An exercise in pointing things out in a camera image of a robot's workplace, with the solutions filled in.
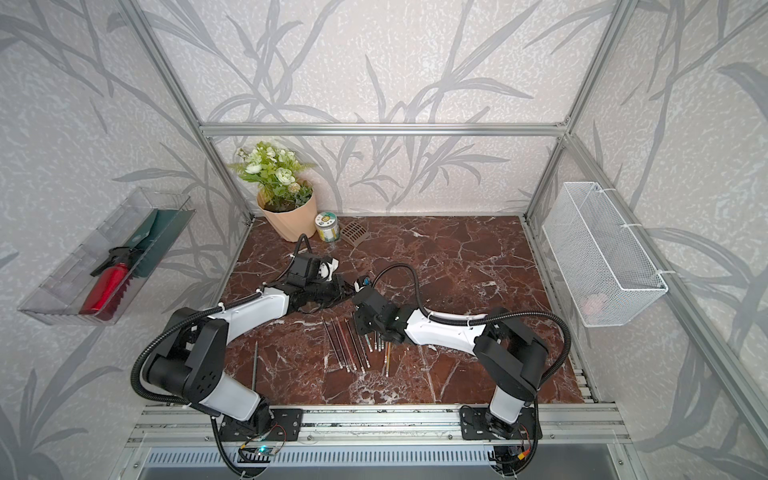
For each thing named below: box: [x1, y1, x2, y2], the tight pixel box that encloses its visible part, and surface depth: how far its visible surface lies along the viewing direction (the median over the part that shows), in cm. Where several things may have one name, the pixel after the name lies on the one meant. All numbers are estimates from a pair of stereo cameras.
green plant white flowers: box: [227, 141, 317, 211], surface depth 100 cm
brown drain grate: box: [340, 220, 370, 247], surface depth 115 cm
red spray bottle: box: [79, 246, 143, 321], surface depth 60 cm
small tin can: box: [314, 211, 340, 243], surface depth 111 cm
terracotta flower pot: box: [257, 189, 317, 242], surface depth 104 cm
